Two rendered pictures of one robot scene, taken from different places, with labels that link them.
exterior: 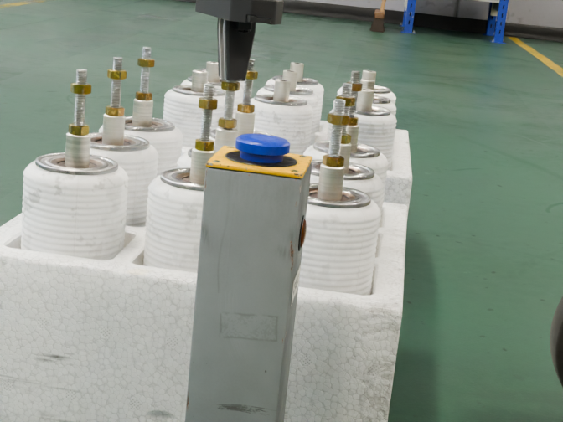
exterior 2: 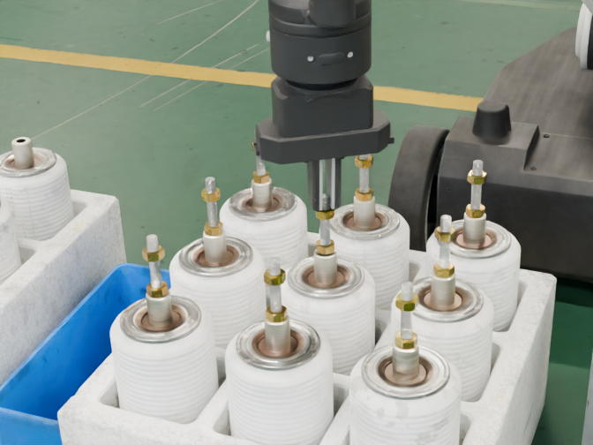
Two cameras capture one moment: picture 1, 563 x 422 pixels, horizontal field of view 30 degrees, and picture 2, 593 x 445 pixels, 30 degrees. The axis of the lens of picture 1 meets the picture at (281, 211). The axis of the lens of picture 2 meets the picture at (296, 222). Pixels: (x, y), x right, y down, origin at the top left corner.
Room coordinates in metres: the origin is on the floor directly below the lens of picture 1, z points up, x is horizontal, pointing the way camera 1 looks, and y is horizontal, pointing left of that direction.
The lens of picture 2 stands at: (0.81, 0.94, 0.83)
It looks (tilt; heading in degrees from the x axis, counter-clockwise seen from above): 29 degrees down; 287
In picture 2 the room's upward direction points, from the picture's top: 2 degrees counter-clockwise
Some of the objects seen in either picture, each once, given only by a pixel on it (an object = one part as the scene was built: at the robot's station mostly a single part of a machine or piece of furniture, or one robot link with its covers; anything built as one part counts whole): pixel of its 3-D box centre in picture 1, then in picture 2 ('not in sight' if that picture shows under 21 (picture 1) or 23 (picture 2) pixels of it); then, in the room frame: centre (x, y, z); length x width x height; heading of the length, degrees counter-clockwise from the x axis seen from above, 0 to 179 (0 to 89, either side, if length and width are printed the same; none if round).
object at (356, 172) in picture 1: (337, 171); (364, 222); (1.04, -0.05, 0.25); 0.08 x 0.08 x 0.01
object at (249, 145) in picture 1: (261, 151); not in sight; (0.76, 0.02, 0.32); 0.04 x 0.04 x 0.02
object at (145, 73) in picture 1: (144, 80); (155, 272); (1.18, 0.17, 0.30); 0.01 x 0.01 x 0.08
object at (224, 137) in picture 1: (225, 144); (326, 266); (1.05, 0.06, 0.26); 0.02 x 0.02 x 0.03
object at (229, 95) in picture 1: (229, 105); (325, 230); (1.05, 0.06, 0.30); 0.01 x 0.01 x 0.08
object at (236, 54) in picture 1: (239, 49); (336, 174); (1.04, 0.06, 0.36); 0.03 x 0.02 x 0.06; 117
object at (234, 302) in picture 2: not in sight; (221, 331); (1.17, 0.05, 0.16); 0.10 x 0.10 x 0.18
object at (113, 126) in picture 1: (113, 131); (277, 332); (1.07, 0.18, 0.26); 0.02 x 0.02 x 0.03
